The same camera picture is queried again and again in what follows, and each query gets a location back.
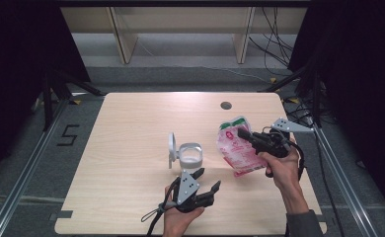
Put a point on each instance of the person's right hand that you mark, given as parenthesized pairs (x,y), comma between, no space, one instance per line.
(284,171)

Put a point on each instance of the person's left hand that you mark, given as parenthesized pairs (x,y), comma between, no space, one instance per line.
(177,222)

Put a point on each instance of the aluminium floor rail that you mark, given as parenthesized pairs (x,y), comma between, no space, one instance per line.
(26,174)
(342,177)

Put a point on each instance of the black table bracket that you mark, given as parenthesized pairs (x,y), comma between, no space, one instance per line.
(320,218)
(62,215)

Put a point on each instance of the light wooden shelf unit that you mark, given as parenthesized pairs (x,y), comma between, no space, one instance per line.
(180,19)

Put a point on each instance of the black metal stand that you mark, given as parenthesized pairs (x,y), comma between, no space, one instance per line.
(50,98)
(316,98)

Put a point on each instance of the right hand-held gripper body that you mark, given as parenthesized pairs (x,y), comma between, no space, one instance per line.
(272,143)

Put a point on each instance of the red and white plastic bag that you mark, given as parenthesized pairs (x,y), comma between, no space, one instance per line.
(236,151)

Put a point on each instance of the black curtain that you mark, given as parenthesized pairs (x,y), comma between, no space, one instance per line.
(361,82)
(16,65)

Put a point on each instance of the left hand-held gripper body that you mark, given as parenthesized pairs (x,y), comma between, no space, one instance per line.
(188,187)

